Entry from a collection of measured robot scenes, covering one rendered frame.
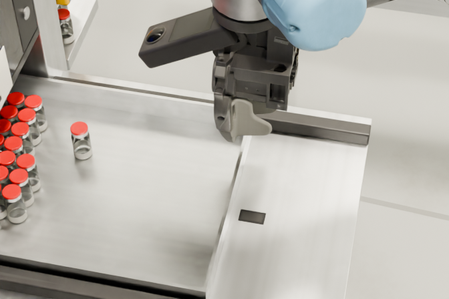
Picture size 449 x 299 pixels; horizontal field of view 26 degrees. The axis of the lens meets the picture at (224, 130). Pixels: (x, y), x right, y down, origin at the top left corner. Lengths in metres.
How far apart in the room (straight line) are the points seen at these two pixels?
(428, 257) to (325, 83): 0.57
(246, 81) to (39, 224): 0.29
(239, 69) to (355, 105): 1.47
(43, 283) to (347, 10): 0.45
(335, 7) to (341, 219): 0.38
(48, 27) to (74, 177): 0.19
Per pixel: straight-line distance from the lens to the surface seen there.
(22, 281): 1.05
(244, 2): 0.92
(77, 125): 1.14
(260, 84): 1.01
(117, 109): 1.22
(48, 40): 1.21
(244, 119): 1.06
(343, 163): 1.16
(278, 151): 1.17
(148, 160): 1.16
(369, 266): 2.15
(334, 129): 1.17
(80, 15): 1.35
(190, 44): 0.99
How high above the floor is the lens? 1.76
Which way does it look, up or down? 48 degrees down
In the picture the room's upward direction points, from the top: straight up
